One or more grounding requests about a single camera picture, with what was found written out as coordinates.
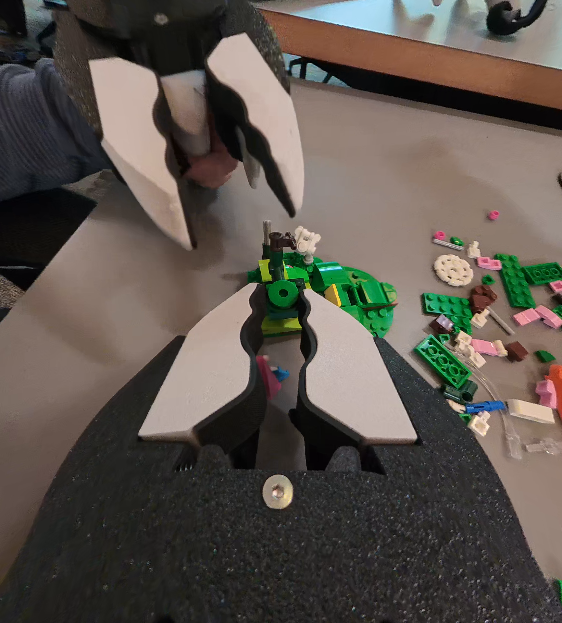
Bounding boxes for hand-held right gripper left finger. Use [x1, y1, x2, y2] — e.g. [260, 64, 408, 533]
[137, 281, 269, 470]

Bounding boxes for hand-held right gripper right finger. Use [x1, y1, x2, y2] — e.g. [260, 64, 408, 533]
[288, 289, 419, 472]

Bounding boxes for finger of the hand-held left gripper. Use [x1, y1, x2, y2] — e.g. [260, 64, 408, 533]
[204, 34, 307, 219]
[87, 57, 199, 252]

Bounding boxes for pink and blue lego piece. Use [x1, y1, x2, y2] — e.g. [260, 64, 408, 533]
[256, 354, 291, 401]

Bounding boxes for green round lego base model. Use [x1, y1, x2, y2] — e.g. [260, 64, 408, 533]
[247, 260, 399, 339]

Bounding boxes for person's left forearm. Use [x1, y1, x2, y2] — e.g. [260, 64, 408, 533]
[0, 58, 116, 207]

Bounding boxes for pile of green pink lego pieces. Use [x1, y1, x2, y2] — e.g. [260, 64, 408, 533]
[415, 229, 562, 623]

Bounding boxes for person's left hand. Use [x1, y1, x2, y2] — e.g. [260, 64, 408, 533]
[183, 130, 243, 190]

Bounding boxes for black chair seat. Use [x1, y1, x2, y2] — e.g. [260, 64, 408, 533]
[0, 187, 97, 317]

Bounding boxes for grey table with wooden edge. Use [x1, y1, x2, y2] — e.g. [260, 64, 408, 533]
[256, 0, 562, 117]

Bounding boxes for black curved cable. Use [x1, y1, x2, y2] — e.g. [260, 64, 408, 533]
[485, 0, 550, 37]

